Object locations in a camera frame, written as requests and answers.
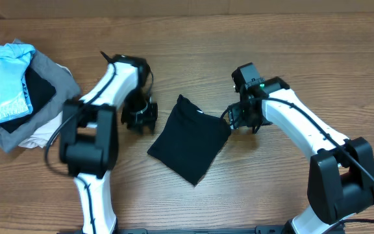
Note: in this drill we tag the grey folded shirt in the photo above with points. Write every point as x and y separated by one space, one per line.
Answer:
57 87

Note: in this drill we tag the light blue printed shirt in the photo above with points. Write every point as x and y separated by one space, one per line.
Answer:
14 95

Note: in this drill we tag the folded black shirt in pile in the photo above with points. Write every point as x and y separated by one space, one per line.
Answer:
41 92

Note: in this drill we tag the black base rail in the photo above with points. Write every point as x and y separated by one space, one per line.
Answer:
200 231

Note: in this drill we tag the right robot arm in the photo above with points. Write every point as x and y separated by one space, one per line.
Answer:
341 174

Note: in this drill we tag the white folded shirt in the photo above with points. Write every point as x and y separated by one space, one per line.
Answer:
47 130

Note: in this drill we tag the black t-shirt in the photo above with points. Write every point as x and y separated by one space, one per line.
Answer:
190 140

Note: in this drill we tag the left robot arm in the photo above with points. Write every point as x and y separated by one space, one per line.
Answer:
89 135

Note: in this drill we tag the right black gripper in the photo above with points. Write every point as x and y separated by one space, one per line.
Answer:
237 121

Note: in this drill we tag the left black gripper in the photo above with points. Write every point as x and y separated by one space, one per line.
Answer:
148 120

